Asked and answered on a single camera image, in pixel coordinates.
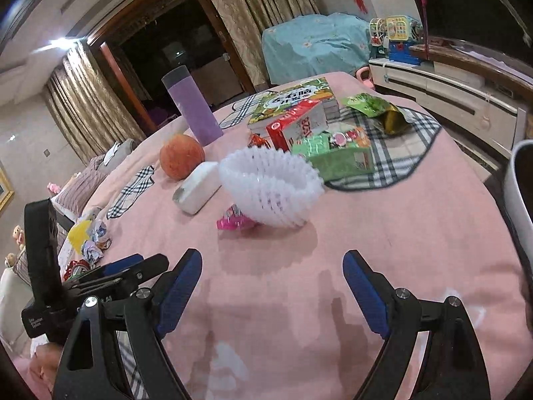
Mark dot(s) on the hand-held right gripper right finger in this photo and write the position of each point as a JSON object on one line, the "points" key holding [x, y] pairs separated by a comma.
{"points": [[366, 296]]}

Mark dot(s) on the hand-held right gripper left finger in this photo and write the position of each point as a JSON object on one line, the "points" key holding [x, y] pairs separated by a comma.
{"points": [[179, 296]]}

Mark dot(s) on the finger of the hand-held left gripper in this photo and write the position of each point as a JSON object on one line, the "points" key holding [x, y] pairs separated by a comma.
{"points": [[123, 264], [125, 281]]}

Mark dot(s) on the pink candy wrapper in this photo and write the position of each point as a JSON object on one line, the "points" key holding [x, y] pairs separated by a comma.
{"points": [[234, 218]]}

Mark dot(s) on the white foam fruit net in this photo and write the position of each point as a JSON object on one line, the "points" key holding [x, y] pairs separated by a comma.
{"points": [[270, 187]]}

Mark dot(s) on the green pink snack packet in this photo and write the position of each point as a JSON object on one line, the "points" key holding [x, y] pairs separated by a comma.
{"points": [[333, 152]]}

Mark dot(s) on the orange red snack packet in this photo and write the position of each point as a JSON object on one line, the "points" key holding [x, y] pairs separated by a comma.
{"points": [[258, 139]]}

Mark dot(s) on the black white-rimmed bin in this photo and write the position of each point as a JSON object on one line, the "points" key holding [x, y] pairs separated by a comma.
{"points": [[518, 200]]}

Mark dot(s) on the red cardboard box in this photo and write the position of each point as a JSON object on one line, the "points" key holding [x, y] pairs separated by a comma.
{"points": [[295, 125]]}

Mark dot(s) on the person's left hand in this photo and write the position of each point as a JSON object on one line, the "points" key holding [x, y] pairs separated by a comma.
{"points": [[46, 360]]}

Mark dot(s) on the small plush doll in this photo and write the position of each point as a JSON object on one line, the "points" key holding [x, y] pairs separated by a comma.
{"points": [[18, 235]]}

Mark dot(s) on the red round wrapper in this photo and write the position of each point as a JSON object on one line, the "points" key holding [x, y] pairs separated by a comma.
{"points": [[75, 266]]}

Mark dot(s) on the crumpled printed paper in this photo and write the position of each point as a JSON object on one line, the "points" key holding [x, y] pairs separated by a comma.
{"points": [[96, 241]]}

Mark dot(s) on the pale pink sofa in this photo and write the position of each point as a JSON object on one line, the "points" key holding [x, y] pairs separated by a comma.
{"points": [[10, 287]]}

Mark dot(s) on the striped pink pillow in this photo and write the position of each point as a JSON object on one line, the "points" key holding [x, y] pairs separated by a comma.
{"points": [[79, 183]]}

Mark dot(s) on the white rectangular box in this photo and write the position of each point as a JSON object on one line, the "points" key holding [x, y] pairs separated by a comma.
{"points": [[198, 191]]}

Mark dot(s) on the grey cushion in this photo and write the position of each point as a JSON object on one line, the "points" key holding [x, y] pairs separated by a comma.
{"points": [[120, 151]]}

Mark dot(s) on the orange red apple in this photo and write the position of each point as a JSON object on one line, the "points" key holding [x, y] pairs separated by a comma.
{"points": [[182, 156]]}

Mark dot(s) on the beige patterned curtain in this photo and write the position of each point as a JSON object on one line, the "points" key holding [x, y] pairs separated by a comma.
{"points": [[87, 104], [258, 21]]}

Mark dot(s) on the purple bottle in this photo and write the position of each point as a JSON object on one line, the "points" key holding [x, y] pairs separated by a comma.
{"points": [[191, 108]]}

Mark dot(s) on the green gold snack wrapper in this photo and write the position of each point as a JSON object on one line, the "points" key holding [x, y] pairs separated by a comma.
{"points": [[374, 108]]}

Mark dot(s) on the beige low cabinet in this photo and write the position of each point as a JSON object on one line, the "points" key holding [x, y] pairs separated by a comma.
{"points": [[212, 79]]}

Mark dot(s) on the green picture book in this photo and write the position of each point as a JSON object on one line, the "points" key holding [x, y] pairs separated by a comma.
{"points": [[291, 98]]}

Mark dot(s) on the round ceiling light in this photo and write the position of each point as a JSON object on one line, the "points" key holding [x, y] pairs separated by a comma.
{"points": [[62, 43]]}

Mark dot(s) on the pink kettlebell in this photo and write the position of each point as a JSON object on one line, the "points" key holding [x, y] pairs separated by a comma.
{"points": [[364, 76]]}

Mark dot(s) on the white television stand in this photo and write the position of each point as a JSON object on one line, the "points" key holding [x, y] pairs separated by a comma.
{"points": [[449, 87]]}

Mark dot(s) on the teal covered furniture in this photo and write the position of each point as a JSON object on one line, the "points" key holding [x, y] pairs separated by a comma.
{"points": [[316, 46]]}

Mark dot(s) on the colourful toy cash register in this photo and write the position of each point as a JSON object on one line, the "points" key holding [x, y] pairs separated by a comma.
{"points": [[395, 35]]}

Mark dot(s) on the pink ribbon wand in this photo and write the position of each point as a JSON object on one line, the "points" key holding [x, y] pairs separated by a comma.
{"points": [[421, 4]]}

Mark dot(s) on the black flat television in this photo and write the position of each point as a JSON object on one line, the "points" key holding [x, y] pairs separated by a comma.
{"points": [[479, 0]]}

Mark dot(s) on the gold picture frame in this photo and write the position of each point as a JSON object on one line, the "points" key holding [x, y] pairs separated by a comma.
{"points": [[4, 191]]}

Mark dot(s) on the wooden door frame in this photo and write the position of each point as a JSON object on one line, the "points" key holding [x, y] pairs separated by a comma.
{"points": [[125, 18]]}

